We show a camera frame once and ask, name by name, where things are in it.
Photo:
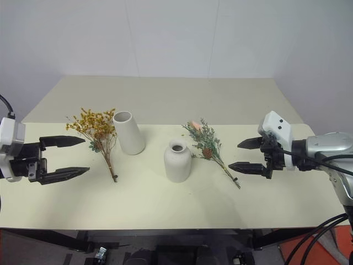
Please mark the black table frame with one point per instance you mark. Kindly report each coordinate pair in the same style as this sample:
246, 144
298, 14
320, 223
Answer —
55, 237

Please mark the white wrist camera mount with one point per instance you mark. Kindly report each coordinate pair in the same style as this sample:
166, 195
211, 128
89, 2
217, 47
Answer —
9, 135
278, 129

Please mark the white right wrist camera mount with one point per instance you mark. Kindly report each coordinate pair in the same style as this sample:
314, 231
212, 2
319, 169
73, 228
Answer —
278, 129

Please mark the silver caster wheel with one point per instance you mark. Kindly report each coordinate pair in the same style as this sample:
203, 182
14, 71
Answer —
239, 256
101, 252

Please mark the yellow dried flower bunch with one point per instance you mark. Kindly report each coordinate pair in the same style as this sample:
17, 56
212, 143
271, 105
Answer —
98, 129

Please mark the white bottle-shaped vase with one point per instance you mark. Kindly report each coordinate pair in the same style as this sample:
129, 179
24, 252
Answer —
177, 163

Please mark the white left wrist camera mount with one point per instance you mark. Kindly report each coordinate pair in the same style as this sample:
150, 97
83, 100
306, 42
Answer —
9, 135

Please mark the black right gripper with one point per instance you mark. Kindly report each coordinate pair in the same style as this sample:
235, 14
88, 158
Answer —
271, 154

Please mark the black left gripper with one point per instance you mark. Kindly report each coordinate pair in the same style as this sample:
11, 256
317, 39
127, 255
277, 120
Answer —
26, 163

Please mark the tall tapered white vase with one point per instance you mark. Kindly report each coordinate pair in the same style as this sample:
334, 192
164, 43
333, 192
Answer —
129, 135

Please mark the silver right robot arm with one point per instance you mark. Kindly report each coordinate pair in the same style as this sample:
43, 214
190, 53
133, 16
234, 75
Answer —
328, 149

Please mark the orange floor mat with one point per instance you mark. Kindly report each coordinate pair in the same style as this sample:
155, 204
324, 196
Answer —
325, 248

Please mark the green and pink flower bunch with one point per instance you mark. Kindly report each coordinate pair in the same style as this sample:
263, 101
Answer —
207, 143

